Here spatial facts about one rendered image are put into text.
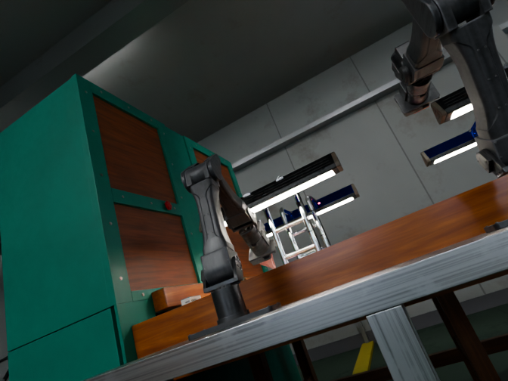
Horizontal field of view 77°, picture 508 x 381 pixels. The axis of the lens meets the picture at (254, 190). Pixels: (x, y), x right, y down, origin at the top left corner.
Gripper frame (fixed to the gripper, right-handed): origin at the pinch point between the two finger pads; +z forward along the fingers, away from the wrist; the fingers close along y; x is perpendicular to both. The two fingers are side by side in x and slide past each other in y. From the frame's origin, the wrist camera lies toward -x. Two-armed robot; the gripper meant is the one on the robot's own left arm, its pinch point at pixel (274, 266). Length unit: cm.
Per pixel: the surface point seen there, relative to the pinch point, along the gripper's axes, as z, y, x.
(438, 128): 122, -142, -254
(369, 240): -17.6, -35.3, 25.0
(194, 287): -1.6, 35.4, -4.4
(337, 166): -17.0, -35.4, -16.8
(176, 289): -10.2, 35.6, 3.7
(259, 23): -64, -25, -262
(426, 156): 21, -74, -58
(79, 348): -20, 61, 25
